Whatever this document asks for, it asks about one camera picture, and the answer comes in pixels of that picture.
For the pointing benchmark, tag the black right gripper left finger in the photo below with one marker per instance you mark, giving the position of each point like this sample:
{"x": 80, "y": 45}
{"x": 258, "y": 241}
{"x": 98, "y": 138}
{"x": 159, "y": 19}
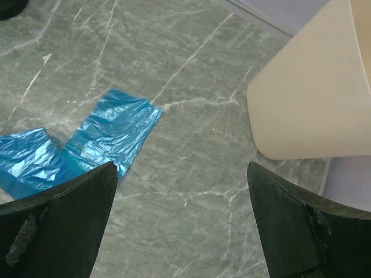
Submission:
{"x": 58, "y": 232}

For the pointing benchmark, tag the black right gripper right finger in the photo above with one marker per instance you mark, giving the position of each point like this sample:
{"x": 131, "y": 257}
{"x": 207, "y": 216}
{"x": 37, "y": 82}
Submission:
{"x": 304, "y": 234}

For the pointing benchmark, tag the cream plastic trash bin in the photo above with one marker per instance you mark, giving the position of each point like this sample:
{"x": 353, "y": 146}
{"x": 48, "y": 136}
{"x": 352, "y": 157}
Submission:
{"x": 312, "y": 100}

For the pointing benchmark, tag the blue plastic trash bag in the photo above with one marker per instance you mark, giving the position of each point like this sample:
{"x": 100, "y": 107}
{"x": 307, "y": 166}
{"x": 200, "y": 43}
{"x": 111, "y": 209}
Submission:
{"x": 114, "y": 131}

